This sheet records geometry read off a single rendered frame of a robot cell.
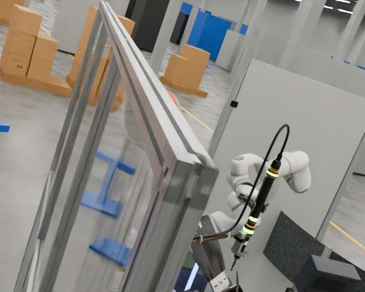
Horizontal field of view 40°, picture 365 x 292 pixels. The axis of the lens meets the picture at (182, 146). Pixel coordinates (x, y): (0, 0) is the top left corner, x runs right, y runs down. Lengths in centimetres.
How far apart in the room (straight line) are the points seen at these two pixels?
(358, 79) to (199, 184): 1154
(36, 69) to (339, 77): 679
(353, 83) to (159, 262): 1161
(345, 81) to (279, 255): 843
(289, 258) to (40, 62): 641
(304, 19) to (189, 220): 832
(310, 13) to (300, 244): 537
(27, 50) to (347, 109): 635
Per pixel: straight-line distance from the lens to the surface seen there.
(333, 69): 1256
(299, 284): 273
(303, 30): 870
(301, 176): 249
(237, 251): 202
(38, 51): 927
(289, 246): 407
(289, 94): 387
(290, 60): 869
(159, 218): 45
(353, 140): 420
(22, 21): 913
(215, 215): 275
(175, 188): 44
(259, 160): 220
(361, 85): 1186
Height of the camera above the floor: 217
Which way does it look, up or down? 14 degrees down
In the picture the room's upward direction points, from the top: 20 degrees clockwise
